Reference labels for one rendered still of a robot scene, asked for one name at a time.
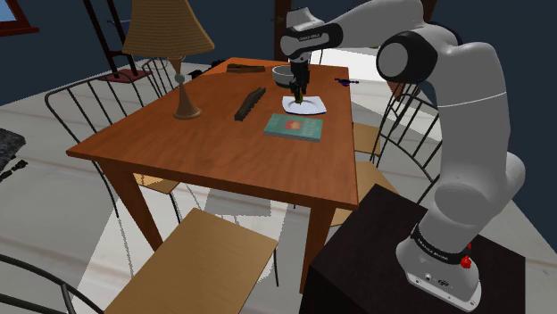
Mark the grey white bowl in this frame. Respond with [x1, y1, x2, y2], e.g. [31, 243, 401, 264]
[270, 64, 294, 87]

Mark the white square plate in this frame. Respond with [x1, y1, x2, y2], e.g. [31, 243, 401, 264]
[281, 94, 328, 116]

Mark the brown door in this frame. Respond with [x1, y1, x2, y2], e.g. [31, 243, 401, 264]
[273, 0, 302, 62]

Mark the teal book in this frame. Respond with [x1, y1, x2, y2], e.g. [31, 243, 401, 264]
[262, 112, 324, 144]

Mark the flat dark brown slab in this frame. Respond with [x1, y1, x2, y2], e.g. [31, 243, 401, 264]
[225, 62, 267, 75]

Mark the long dark brown bar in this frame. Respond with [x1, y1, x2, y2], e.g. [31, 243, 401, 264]
[233, 86, 268, 123]

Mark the brown wooden table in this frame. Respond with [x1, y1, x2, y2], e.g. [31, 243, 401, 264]
[65, 56, 361, 295]

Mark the table lamp with tan shade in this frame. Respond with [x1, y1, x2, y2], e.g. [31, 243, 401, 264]
[121, 0, 216, 121]

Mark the dark ladder on red base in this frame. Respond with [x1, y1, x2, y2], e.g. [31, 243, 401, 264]
[81, 0, 153, 84]

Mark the dark robot stand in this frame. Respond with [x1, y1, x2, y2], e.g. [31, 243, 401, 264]
[299, 183, 528, 314]

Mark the dark grey rug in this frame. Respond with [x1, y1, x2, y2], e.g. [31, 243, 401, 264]
[0, 128, 27, 171]

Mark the wire chair with wooden seat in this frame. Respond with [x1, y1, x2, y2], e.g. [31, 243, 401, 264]
[329, 93, 444, 228]
[44, 71, 184, 279]
[140, 56, 180, 99]
[0, 207, 280, 314]
[352, 81, 422, 157]

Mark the window with red frame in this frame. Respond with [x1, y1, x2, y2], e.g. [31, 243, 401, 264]
[0, 0, 41, 38]

